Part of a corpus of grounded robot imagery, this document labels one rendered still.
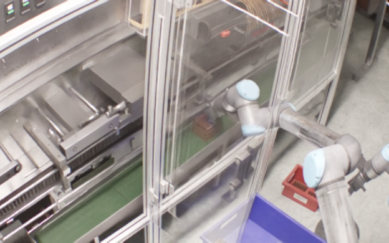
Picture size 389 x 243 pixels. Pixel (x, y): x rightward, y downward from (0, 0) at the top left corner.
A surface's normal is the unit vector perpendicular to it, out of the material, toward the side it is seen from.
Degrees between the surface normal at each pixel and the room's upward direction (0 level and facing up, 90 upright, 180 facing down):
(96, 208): 2
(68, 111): 0
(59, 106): 0
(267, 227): 90
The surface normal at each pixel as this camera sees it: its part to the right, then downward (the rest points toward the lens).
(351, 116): 0.10, -0.72
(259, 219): -0.68, 0.45
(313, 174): -0.96, 0.05
